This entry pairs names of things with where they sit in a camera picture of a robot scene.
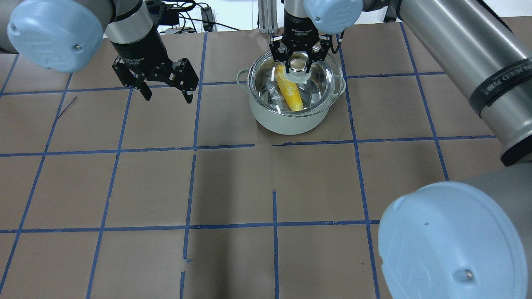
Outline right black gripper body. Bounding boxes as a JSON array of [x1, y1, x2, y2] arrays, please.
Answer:
[[269, 15, 330, 55]]

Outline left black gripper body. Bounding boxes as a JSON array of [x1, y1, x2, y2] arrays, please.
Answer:
[[112, 29, 180, 86]]

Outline yellow corn cob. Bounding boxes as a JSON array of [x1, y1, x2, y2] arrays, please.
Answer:
[[274, 64, 303, 112]]

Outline glass pot lid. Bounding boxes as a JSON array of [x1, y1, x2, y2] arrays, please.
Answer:
[[245, 52, 346, 118]]

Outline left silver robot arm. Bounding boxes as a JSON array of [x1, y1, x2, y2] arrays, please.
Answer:
[[1, 0, 199, 103]]

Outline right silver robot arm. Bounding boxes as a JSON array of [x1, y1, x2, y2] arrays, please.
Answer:
[[271, 23, 503, 299]]

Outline pale green cooking pot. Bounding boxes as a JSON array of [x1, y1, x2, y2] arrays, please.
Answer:
[[237, 52, 346, 135]]

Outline black power adapter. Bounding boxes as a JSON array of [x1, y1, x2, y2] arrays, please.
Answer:
[[201, 6, 214, 32]]

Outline aluminium frame post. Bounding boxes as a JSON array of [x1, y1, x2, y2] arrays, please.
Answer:
[[258, 0, 278, 34]]

